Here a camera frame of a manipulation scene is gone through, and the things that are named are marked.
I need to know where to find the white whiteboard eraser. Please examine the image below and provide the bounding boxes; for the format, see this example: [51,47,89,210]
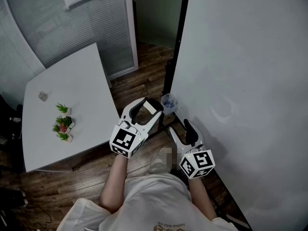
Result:
[143,98,158,116]

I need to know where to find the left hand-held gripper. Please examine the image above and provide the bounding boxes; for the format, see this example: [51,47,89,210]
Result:
[109,97,165,159]

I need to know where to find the person's beige trousers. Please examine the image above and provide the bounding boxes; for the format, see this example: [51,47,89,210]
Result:
[143,150,174,176]

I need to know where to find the small grey jar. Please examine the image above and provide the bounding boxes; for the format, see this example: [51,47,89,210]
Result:
[38,90,49,103]

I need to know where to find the person's left forearm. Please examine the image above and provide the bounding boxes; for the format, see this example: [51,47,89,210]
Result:
[99,154,128,214]

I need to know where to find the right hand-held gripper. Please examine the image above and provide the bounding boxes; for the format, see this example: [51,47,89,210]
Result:
[167,118,216,180]

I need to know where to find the black office chair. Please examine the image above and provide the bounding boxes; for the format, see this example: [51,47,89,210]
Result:
[0,94,25,176]

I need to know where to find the black floor cable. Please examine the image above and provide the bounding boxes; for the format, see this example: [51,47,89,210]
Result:
[35,210,53,231]

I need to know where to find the white table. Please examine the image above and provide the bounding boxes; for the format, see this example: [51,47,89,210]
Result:
[22,42,121,173]

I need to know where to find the person's white shirt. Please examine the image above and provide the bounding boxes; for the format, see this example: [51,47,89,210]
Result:
[56,171,239,231]

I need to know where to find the cluster of small potted plants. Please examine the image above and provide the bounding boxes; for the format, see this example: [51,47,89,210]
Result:
[52,103,76,143]

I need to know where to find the large white whiteboard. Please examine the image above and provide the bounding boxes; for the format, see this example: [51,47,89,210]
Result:
[169,0,308,231]

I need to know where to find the person's right forearm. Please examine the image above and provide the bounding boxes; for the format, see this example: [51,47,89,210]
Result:
[187,175,218,221]

